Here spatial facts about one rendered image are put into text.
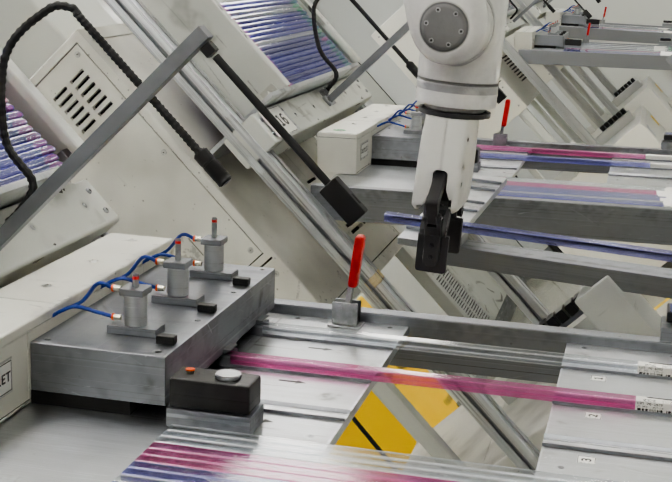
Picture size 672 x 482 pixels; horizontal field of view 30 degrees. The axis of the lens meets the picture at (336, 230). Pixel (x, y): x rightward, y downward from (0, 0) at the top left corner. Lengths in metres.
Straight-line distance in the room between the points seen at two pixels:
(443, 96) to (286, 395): 0.34
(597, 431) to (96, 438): 0.45
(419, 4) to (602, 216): 1.05
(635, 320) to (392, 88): 7.33
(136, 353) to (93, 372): 0.05
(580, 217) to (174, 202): 0.74
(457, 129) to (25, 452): 0.52
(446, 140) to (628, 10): 7.54
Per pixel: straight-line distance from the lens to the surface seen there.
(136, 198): 2.37
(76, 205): 1.53
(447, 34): 1.19
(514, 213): 2.19
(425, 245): 1.28
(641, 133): 5.74
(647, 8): 8.78
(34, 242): 1.41
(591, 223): 2.19
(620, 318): 1.75
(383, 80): 9.02
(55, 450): 1.11
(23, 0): 4.56
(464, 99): 1.27
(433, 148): 1.27
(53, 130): 1.56
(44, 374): 1.20
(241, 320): 1.35
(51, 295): 1.27
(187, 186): 2.33
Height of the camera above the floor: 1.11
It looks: level
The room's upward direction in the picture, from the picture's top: 42 degrees counter-clockwise
